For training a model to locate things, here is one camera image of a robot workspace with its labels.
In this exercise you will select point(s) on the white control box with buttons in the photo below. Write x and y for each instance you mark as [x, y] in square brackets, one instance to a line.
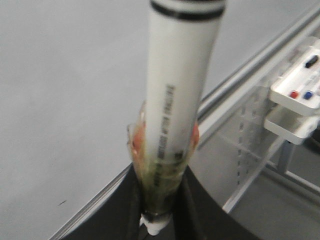
[298, 88]

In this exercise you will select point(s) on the white metal stand frame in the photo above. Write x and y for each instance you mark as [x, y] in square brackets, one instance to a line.
[235, 147]

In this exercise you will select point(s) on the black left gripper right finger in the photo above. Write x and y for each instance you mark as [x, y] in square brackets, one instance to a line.
[196, 216]

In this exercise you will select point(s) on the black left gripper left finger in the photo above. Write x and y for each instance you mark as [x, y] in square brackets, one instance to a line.
[118, 218]

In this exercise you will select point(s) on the white black whiteboard marker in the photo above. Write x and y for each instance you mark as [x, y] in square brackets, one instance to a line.
[181, 38]

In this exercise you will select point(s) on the red round magnet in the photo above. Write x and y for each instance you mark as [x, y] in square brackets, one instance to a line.
[136, 139]

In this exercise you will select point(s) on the white tray bracket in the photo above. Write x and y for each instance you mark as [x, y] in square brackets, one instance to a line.
[289, 125]

